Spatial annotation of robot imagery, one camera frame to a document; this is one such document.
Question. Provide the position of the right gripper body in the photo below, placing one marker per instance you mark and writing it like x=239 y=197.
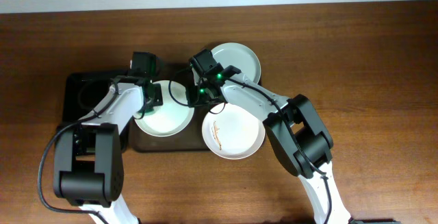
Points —
x=193 y=98

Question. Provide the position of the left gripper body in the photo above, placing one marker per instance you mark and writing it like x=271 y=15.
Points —
x=155 y=94

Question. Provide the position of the white plate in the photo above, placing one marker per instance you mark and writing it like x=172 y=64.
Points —
x=167 y=119
x=231 y=132

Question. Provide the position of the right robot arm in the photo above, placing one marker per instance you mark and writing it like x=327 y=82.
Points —
x=299 y=138

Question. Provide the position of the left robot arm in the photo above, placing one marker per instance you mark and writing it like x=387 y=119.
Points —
x=88 y=164

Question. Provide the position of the brown serving tray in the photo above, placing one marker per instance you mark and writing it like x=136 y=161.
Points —
x=189 y=139

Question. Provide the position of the black plastic tray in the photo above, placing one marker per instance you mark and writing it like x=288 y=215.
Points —
x=83 y=92

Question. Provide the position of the pale blue plate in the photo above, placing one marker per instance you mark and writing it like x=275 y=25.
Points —
x=239 y=56

